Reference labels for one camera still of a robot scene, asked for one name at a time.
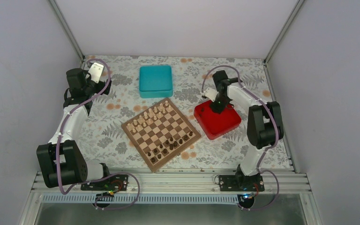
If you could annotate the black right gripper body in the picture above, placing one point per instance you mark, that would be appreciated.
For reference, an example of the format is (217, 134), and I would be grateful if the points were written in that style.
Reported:
(224, 101)

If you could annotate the red plastic tray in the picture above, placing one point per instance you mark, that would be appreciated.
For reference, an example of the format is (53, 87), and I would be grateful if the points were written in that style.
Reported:
(214, 124)

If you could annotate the wooden chess board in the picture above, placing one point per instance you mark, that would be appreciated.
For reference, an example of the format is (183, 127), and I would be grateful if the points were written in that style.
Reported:
(150, 135)

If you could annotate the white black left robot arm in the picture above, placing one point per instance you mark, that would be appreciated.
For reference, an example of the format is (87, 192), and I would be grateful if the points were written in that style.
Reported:
(60, 160)

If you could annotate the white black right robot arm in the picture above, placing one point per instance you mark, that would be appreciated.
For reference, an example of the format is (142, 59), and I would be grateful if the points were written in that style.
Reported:
(264, 123)

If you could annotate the floral patterned table mat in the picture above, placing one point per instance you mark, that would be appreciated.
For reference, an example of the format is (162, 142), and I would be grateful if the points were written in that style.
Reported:
(102, 139)

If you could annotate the teal plastic box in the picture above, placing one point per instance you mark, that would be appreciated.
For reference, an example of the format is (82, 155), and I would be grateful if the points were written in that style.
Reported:
(155, 81)

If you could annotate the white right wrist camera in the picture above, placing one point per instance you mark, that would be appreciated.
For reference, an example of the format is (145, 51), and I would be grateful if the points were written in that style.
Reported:
(210, 93)

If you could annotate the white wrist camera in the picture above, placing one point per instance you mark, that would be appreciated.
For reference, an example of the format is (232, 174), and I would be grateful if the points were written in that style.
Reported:
(95, 71)
(210, 93)

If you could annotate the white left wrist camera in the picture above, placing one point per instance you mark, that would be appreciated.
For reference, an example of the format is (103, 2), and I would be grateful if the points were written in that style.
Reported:
(95, 71)

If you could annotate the left aluminium corner post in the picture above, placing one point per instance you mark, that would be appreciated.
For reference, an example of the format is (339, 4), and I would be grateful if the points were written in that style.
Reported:
(59, 14)

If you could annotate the aluminium corner post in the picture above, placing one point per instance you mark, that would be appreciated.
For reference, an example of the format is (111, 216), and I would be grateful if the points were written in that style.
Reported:
(59, 14)
(293, 14)

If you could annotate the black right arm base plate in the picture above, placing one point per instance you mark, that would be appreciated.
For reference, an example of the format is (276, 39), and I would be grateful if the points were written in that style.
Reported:
(233, 183)

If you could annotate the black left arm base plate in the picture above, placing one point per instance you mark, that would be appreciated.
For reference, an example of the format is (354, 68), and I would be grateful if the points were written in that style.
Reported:
(112, 184)

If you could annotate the aluminium front rail frame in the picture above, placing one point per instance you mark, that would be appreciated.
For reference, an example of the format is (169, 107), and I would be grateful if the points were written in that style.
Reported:
(197, 182)

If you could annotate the right aluminium corner post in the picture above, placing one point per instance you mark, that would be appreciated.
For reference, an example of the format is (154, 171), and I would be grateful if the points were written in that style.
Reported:
(293, 14)

